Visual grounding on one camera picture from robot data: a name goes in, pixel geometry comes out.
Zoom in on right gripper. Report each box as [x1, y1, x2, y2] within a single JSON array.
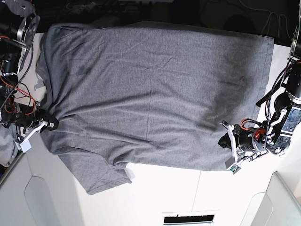
[[10, 103, 59, 143]]

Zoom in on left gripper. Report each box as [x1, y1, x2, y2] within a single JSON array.
[[218, 120, 267, 164]]

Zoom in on grey t-shirt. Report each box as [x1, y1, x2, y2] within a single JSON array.
[[37, 22, 274, 195]]

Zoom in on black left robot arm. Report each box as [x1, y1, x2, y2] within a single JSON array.
[[218, 23, 301, 173]]

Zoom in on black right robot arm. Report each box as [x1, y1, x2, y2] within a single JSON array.
[[0, 0, 58, 145]]

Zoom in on light grey cloth pile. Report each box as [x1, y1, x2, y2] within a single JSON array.
[[0, 125, 19, 167]]

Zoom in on left white bin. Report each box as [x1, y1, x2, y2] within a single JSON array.
[[0, 150, 38, 226]]

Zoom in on white bin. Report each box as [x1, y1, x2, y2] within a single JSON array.
[[241, 172, 301, 226], [0, 150, 38, 226]]

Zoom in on right white bin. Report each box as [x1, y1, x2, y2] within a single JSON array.
[[241, 172, 301, 226]]

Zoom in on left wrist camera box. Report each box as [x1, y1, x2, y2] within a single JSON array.
[[225, 157, 241, 175]]

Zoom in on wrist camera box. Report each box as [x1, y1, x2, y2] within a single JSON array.
[[225, 157, 241, 175], [15, 140, 32, 153]]

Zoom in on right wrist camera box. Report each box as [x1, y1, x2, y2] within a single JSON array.
[[15, 140, 32, 153]]

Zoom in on white cables in background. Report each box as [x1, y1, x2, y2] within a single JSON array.
[[239, 0, 297, 38]]

